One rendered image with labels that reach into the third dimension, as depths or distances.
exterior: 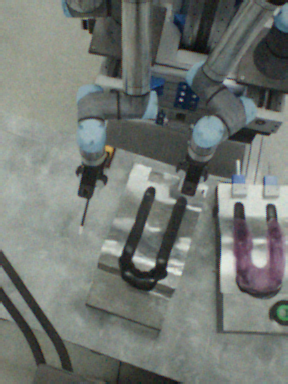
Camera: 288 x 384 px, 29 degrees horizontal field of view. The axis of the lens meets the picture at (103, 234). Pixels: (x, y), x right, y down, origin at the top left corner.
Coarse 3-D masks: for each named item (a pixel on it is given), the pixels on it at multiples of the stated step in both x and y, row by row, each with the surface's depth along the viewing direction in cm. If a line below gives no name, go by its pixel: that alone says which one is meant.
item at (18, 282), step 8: (0, 248) 186; (0, 256) 183; (8, 264) 182; (8, 272) 180; (16, 272) 181; (16, 280) 179; (24, 288) 177; (24, 296) 176; (32, 296) 176; (32, 304) 174; (40, 312) 173; (40, 320) 171; (48, 320) 171; (48, 328) 170
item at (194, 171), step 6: (192, 162) 163; (192, 168) 164; (198, 168) 163; (186, 174) 164; (192, 174) 164; (198, 174) 164; (186, 180) 165; (192, 180) 165; (198, 180) 164; (186, 186) 165; (192, 186) 165; (186, 192) 166; (192, 192) 165
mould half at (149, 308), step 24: (144, 168) 185; (168, 192) 183; (120, 216) 182; (168, 216) 181; (192, 216) 181; (120, 240) 176; (144, 240) 177; (144, 264) 172; (168, 264) 173; (96, 288) 178; (120, 288) 178; (168, 288) 172; (120, 312) 176; (144, 312) 176
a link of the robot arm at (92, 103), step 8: (80, 88) 151; (88, 88) 149; (96, 88) 150; (80, 96) 150; (88, 96) 149; (96, 96) 149; (104, 96) 149; (112, 96) 149; (80, 104) 149; (88, 104) 148; (96, 104) 148; (104, 104) 148; (112, 104) 148; (80, 112) 149; (88, 112) 147; (96, 112) 148; (104, 112) 149; (112, 112) 149; (80, 120) 148; (104, 120) 150
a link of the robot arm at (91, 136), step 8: (88, 120) 145; (96, 120) 147; (80, 128) 144; (88, 128) 144; (96, 128) 144; (104, 128) 149; (80, 136) 144; (88, 136) 144; (96, 136) 144; (104, 136) 145; (80, 144) 146; (88, 144) 144; (96, 144) 144; (104, 144) 148; (80, 152) 152; (88, 152) 148; (96, 152) 148; (104, 152) 154
